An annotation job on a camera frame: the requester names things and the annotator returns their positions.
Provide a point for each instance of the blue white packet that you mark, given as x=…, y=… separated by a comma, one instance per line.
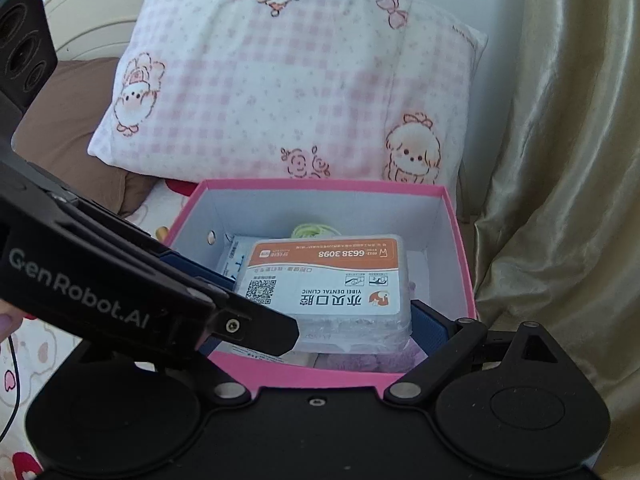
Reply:
x=235, y=255

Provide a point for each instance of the pink cardboard box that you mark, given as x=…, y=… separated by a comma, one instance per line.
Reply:
x=350, y=210

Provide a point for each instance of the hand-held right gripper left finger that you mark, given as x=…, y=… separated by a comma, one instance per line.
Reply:
x=220, y=375

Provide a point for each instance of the golden curtain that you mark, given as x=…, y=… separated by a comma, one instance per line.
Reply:
x=560, y=160

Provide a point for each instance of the person's left hand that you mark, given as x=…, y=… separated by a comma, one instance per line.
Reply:
x=7, y=322

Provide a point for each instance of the brown pillow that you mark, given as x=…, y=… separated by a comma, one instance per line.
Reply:
x=75, y=135

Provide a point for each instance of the pink checked pillow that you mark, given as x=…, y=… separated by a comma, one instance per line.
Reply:
x=275, y=85

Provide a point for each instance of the orange label tissue packet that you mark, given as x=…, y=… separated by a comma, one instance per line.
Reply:
x=325, y=280

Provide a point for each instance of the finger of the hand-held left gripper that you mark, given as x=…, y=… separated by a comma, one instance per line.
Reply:
x=200, y=272
x=260, y=330

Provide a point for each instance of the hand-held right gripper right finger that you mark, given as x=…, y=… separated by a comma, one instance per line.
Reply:
x=430, y=330

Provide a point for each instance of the printed bed sheet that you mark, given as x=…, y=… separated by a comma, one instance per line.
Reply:
x=40, y=360

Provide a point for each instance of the purple plush toy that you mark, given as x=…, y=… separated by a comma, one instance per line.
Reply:
x=360, y=362

